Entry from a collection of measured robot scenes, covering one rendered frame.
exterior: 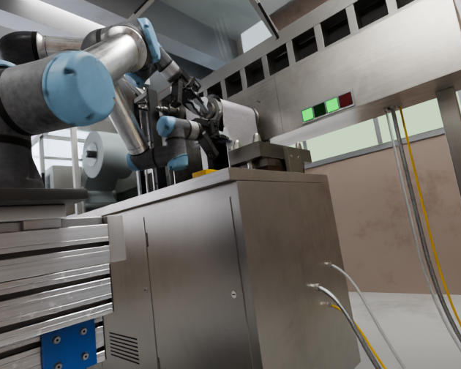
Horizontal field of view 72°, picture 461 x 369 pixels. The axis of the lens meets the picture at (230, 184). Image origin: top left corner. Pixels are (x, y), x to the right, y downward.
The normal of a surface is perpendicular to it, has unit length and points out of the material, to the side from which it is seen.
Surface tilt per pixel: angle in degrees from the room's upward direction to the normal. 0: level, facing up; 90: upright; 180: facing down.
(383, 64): 90
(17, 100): 117
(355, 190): 90
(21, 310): 90
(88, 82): 95
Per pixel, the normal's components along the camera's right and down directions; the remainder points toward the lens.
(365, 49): -0.68, -0.01
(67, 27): 0.73, -0.19
